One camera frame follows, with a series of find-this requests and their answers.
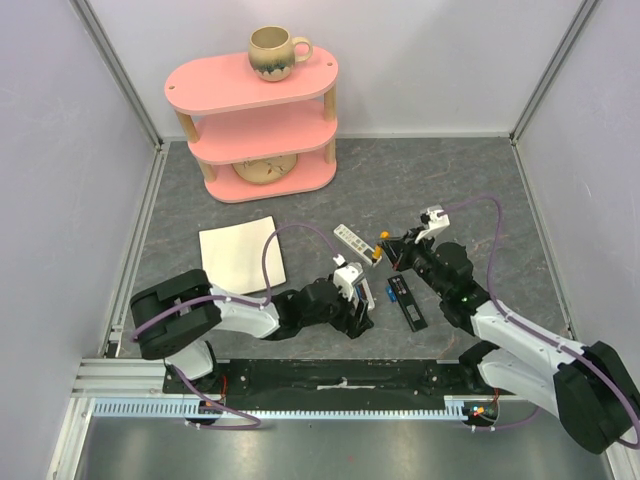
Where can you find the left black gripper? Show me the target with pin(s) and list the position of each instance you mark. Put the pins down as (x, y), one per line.
(352, 326)

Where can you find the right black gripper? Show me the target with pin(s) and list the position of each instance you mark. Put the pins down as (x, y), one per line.
(400, 252)

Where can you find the orange handled screwdriver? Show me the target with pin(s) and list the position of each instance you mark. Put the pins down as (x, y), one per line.
(378, 250)

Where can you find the white remote with back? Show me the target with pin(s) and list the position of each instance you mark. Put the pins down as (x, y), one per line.
(364, 294)

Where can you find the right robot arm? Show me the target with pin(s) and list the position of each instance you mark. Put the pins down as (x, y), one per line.
(586, 387)

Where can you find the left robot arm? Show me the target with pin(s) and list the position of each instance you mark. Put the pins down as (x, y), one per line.
(172, 317)

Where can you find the white air conditioner remote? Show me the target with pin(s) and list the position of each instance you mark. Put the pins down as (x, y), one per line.
(356, 244)

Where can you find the beige floral ceramic bowl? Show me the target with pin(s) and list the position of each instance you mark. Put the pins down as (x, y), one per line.
(267, 170)

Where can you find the pink three-tier shelf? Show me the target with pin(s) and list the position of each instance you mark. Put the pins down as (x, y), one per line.
(229, 115)

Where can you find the beige ceramic mug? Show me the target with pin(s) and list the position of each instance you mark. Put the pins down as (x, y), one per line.
(273, 52)

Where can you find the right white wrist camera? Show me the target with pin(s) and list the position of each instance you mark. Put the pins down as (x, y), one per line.
(434, 221)

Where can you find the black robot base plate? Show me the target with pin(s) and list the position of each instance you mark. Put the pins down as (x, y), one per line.
(246, 377)

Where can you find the grey slotted cable duct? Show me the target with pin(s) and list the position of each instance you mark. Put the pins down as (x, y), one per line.
(192, 408)

